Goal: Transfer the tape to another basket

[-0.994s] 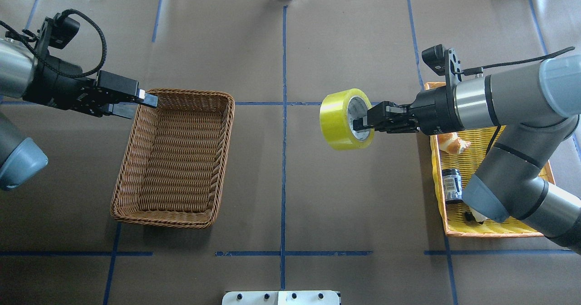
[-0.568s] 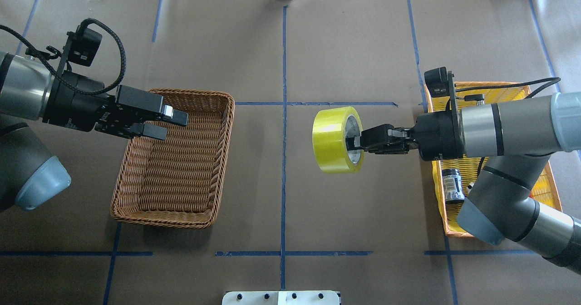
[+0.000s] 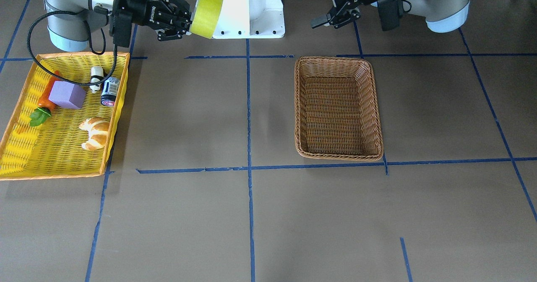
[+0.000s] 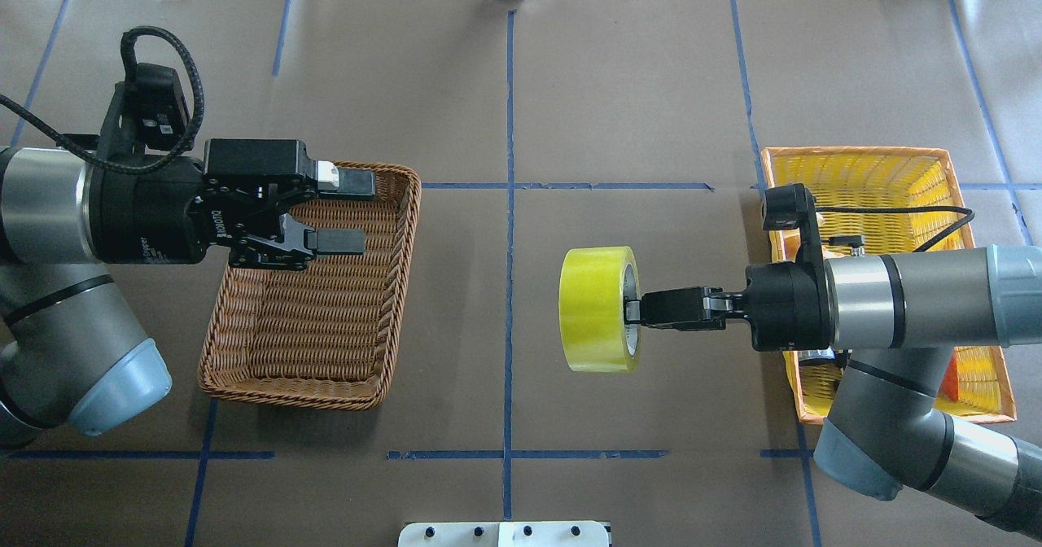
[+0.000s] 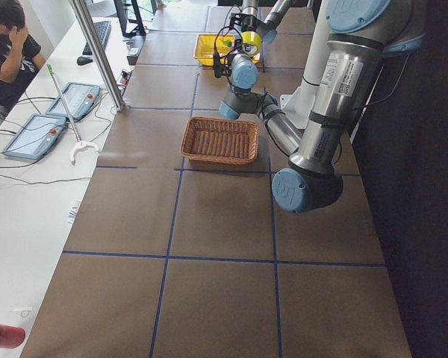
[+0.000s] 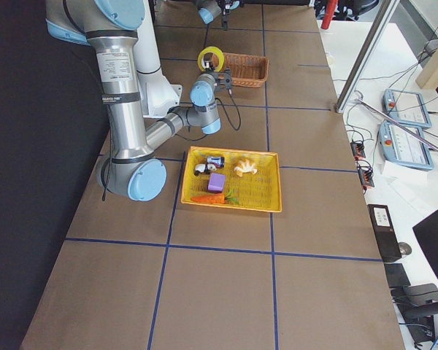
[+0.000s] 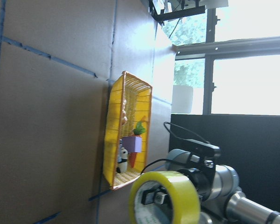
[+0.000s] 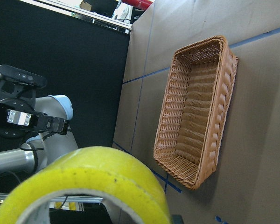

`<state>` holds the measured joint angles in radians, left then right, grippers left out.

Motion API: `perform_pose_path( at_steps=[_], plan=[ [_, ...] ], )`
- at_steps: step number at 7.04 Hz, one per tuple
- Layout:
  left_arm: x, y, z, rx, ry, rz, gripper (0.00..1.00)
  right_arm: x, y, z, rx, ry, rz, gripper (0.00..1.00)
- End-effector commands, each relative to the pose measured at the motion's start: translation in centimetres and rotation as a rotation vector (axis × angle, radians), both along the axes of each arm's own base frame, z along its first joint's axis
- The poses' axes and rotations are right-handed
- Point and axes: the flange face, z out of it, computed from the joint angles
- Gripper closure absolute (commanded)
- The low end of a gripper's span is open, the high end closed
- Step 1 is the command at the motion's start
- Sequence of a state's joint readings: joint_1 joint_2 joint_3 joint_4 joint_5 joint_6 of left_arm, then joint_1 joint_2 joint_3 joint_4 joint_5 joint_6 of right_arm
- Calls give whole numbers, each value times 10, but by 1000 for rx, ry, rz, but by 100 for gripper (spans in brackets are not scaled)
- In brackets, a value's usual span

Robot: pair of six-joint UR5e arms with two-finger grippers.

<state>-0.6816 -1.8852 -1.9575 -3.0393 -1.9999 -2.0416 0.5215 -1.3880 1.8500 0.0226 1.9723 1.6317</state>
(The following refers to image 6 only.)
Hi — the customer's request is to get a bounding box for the power connector block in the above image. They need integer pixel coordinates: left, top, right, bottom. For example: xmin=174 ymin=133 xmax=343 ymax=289
xmin=350 ymin=141 xmax=366 ymax=160
xmin=357 ymin=165 xmax=374 ymax=190

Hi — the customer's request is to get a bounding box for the toy carrot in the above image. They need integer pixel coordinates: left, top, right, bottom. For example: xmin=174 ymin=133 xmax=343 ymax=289
xmin=191 ymin=191 xmax=239 ymax=205

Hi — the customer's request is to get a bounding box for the upper teach pendant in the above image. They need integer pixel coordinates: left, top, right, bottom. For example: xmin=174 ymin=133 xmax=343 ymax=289
xmin=383 ymin=89 xmax=432 ymax=129

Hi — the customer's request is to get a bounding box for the lower teach pendant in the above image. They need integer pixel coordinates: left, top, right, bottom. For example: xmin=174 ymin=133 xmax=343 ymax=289
xmin=379 ymin=121 xmax=434 ymax=171

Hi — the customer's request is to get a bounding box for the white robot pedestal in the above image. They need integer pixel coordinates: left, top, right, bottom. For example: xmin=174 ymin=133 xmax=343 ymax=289
xmin=134 ymin=1 xmax=183 ymax=118

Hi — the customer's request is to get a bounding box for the yellow plastic basket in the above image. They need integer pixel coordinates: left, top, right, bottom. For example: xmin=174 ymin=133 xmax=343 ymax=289
xmin=180 ymin=147 xmax=282 ymax=212

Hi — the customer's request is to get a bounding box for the aluminium frame post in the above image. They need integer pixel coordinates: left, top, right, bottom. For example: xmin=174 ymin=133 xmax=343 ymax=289
xmin=334 ymin=0 xmax=400 ymax=114

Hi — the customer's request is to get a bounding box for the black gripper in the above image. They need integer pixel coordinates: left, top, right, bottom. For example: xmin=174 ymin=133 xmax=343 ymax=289
xmin=204 ymin=12 xmax=229 ymax=84

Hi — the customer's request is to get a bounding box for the lower power connector block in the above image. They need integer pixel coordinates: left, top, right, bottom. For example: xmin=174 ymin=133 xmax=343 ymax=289
xmin=357 ymin=165 xmax=374 ymax=190

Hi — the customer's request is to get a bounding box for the black box with label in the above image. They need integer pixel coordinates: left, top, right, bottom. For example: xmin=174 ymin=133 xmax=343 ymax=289
xmin=367 ymin=204 xmax=402 ymax=263

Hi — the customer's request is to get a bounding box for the purple foam block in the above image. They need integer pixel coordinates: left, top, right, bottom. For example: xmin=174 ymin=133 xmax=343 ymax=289
xmin=207 ymin=173 xmax=226 ymax=193

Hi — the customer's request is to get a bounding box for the croissant toy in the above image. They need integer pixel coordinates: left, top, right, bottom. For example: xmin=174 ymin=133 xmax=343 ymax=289
xmin=234 ymin=159 xmax=258 ymax=177

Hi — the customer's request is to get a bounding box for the upper power connector block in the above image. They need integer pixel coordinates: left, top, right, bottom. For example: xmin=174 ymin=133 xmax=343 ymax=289
xmin=350 ymin=141 xmax=366 ymax=160

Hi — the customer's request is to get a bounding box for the black monitor stand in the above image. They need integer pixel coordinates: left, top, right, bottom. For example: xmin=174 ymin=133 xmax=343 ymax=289
xmin=391 ymin=283 xmax=438 ymax=345

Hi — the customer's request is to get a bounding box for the teach pendant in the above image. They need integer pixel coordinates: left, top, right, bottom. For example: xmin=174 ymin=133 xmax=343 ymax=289
xmin=383 ymin=89 xmax=432 ymax=129
xmin=379 ymin=121 xmax=434 ymax=171

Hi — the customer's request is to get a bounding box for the panda figurine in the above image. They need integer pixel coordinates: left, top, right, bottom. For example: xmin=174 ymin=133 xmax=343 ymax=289
xmin=193 ymin=163 xmax=218 ymax=176

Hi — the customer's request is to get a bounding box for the red tube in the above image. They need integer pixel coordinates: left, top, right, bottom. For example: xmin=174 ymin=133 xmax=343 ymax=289
xmin=320 ymin=0 xmax=338 ymax=30

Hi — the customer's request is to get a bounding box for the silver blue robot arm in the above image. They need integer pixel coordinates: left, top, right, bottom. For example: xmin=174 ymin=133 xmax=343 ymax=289
xmin=193 ymin=0 xmax=234 ymax=30
xmin=45 ymin=1 xmax=220 ymax=201

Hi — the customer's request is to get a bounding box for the yellow tape roll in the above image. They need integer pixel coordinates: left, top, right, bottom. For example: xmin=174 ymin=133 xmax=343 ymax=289
xmin=197 ymin=46 xmax=225 ymax=72

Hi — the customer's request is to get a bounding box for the brown wicker basket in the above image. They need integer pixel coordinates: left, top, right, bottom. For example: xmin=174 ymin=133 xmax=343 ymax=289
xmin=224 ymin=52 xmax=269 ymax=88

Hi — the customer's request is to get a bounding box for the small dark can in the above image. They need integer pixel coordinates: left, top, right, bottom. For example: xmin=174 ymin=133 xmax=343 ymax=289
xmin=207 ymin=156 xmax=225 ymax=168

